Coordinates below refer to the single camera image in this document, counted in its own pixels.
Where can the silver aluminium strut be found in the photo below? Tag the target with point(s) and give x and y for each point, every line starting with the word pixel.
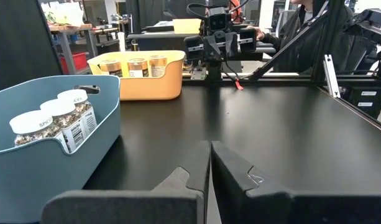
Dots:
pixel 331 76

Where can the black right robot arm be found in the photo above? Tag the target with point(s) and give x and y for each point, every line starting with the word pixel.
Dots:
pixel 215 70

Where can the person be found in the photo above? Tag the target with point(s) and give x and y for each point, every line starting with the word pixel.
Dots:
pixel 302 31

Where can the black aluminium table frame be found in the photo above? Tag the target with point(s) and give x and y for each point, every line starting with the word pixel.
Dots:
pixel 286 81

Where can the black metal equipment frame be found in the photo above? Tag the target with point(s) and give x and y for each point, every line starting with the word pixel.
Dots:
pixel 367 18

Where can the red storage crate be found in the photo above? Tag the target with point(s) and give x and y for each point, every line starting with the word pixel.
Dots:
pixel 73 60

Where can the blue plastic bin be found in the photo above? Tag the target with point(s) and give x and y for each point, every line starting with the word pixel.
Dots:
pixel 38 174

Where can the black partition panel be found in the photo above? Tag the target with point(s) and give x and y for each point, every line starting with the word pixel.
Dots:
pixel 19 40

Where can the person's hand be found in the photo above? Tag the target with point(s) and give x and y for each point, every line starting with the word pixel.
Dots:
pixel 256 32

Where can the wooden top shelf table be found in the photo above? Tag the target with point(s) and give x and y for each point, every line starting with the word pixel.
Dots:
pixel 69 28

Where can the tan-lid spice jar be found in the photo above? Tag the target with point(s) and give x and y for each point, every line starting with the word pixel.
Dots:
pixel 158 65
pixel 111 67
pixel 138 67

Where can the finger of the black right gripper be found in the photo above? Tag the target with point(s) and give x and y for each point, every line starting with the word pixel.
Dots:
pixel 212 48
pixel 231 45

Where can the yellow plastic bin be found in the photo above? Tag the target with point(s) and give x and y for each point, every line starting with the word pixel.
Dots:
pixel 146 87

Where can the silver mounting bracket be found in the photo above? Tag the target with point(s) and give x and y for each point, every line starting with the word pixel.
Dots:
pixel 198 74

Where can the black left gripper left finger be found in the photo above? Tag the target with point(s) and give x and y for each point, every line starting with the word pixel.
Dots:
pixel 131 205

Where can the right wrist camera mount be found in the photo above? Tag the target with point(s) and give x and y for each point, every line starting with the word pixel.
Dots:
pixel 217 20

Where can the white-lid bagel seasoning jar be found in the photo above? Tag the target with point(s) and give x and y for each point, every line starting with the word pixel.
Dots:
pixel 30 123
pixel 73 96
pixel 58 107

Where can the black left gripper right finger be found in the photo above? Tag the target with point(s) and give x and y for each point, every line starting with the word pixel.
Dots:
pixel 271 208

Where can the black labelled case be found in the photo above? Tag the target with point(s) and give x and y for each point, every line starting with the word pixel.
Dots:
pixel 367 99

